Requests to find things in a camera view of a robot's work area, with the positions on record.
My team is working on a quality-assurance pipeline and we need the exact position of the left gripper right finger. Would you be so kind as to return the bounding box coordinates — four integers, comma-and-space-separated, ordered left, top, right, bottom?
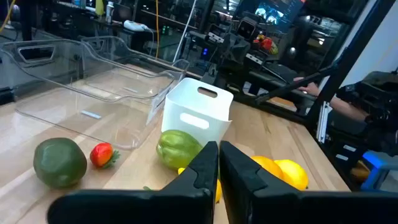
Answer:
219, 140, 398, 224

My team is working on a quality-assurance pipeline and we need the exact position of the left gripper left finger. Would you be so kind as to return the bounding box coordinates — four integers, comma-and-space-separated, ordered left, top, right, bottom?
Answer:
46, 141, 220, 224

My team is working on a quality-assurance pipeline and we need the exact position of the yellow lemon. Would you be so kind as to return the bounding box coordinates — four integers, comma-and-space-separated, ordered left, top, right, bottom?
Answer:
274, 159, 310, 192
177, 167, 223, 204

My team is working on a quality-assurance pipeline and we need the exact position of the orange mango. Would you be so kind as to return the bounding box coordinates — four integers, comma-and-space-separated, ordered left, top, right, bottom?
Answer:
250, 155, 284, 180

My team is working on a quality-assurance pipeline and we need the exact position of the light green chayote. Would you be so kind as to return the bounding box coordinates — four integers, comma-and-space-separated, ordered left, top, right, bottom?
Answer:
155, 129, 203, 171

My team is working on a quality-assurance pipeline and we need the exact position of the small red strawberry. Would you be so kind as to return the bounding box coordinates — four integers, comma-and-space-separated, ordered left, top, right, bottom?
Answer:
89, 142, 121, 170

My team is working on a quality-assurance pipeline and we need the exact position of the dark green avocado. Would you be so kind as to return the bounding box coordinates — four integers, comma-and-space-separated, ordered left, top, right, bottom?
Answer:
33, 137, 88, 189

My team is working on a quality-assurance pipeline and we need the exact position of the person's forearm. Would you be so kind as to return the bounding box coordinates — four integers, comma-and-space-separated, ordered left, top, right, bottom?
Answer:
329, 95, 373, 123

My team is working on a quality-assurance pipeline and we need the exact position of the red yellow toy produce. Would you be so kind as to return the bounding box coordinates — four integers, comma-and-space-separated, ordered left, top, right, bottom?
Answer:
253, 34, 279, 56

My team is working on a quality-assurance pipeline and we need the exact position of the clear container with produce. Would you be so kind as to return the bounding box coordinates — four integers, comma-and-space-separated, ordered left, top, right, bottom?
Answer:
160, 77, 234, 147

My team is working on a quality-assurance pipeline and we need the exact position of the computer monitor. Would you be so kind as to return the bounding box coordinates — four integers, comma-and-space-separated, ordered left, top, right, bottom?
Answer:
253, 0, 307, 26

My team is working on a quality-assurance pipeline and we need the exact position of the person's hand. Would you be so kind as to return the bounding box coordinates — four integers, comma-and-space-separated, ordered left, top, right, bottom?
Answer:
293, 77, 321, 97

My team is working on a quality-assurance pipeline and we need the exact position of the white plastic device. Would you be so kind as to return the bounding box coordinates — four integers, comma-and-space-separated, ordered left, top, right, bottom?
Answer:
123, 19, 150, 32

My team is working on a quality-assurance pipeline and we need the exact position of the clear plastic bin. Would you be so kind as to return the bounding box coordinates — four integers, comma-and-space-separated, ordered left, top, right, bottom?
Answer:
80, 35, 190, 100
0, 39, 187, 150

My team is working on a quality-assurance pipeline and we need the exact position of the blue stool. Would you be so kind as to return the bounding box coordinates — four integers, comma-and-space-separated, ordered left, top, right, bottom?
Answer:
360, 150, 398, 192

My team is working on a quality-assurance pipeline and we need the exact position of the white bottle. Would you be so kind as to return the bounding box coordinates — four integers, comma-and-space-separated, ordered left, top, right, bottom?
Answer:
105, 1, 116, 25

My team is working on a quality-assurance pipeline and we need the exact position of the yellow bottle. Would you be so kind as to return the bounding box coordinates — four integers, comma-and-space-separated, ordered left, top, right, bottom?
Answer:
95, 0, 106, 17

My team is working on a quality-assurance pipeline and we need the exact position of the person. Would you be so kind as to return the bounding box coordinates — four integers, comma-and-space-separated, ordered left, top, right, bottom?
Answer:
329, 70, 398, 156

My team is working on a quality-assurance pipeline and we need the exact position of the white cable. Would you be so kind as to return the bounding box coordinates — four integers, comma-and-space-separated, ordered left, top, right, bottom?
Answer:
172, 0, 198, 63

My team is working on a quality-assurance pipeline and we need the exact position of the orange cable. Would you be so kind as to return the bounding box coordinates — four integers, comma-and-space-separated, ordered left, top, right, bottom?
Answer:
154, 0, 160, 60

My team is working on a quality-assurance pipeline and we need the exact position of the yellow cable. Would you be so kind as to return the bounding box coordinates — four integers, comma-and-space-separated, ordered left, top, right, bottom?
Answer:
0, 0, 16, 34

